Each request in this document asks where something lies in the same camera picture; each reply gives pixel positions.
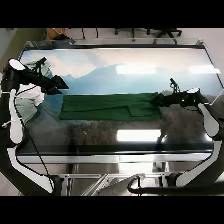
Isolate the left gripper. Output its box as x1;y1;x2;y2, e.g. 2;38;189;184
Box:
41;74;70;95

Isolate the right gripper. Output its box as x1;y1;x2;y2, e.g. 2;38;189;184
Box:
151;92;175;108

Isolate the green shirt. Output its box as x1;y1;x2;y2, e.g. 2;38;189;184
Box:
58;92;165;122

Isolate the white garment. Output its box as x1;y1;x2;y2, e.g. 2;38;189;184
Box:
15;83;46;108

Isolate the pale grey garment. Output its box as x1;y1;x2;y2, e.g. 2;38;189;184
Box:
14;99;38;125

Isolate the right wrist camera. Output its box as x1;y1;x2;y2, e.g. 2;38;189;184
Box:
168;77;181;95

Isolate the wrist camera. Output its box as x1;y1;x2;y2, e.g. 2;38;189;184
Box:
168;77;181;95
34;56;48;75

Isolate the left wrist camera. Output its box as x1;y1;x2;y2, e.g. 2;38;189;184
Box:
34;56;48;75

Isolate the black cable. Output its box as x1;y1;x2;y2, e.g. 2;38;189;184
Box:
126;175;224;197
18;108;56;183

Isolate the silver frame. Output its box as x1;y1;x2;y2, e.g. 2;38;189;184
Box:
15;151;215;197

